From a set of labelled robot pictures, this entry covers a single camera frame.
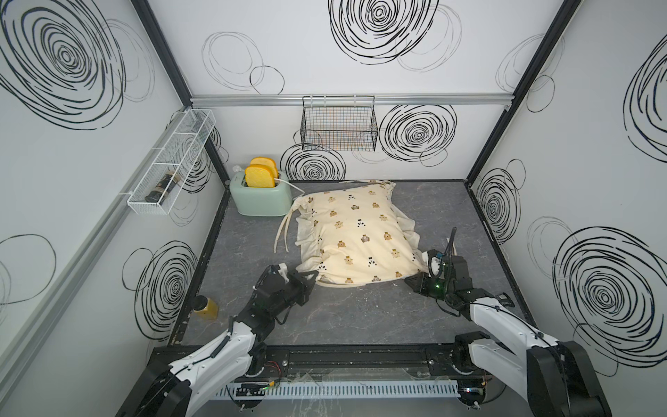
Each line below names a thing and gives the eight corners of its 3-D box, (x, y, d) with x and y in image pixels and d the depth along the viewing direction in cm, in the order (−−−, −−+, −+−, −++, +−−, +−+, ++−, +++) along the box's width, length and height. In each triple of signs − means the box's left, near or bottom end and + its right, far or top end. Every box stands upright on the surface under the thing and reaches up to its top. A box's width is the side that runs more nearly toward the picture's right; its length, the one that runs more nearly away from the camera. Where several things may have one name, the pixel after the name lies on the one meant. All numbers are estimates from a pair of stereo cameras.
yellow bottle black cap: (201, 321, 83) (189, 312, 76) (206, 305, 86) (195, 295, 79) (216, 321, 83) (205, 312, 76) (221, 305, 86) (211, 295, 79)
